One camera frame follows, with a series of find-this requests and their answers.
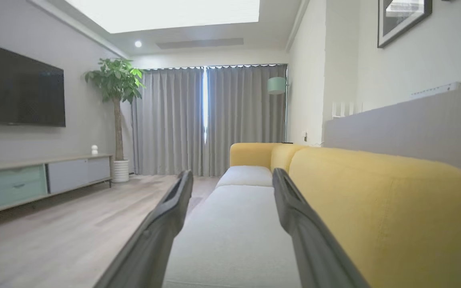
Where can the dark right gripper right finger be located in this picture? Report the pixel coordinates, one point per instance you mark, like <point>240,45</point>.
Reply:
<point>314,248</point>

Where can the grey curtain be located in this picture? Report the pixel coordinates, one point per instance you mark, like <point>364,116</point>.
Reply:
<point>246,116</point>
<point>166,120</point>

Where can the green potted tree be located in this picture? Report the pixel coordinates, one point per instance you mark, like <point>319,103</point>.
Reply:
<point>116,80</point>

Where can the black wall television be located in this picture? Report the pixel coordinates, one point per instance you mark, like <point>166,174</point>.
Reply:
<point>14,92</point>

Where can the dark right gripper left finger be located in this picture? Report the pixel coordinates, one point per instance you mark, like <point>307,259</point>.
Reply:
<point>162,232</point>

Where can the black framed wall picture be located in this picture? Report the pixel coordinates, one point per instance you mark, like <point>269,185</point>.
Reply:
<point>402,16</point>

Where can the yellow sofa armrest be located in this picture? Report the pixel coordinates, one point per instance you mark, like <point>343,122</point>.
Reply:
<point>250,154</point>

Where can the small white figurine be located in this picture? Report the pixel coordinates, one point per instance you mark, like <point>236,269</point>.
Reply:
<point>94,150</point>

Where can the long low tv cabinet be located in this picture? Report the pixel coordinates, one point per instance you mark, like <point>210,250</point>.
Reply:
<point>34,180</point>

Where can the white wall switches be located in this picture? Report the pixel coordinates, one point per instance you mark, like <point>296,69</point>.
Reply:
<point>346,108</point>

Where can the ceiling air vent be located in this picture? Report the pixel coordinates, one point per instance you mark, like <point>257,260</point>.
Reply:
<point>198,43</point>

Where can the large ceiling light panel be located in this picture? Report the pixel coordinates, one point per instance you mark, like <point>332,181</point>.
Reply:
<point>162,14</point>

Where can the white strip on wall panel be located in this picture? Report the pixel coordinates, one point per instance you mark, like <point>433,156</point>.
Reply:
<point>438,90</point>

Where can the floor lamp mint shade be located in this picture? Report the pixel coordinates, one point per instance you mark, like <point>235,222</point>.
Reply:
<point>276,85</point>

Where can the grey wall panel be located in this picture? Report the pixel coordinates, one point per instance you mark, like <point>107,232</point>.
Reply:
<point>414,124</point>

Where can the white ribbed plant pot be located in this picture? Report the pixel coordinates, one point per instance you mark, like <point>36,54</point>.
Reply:
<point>120,171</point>

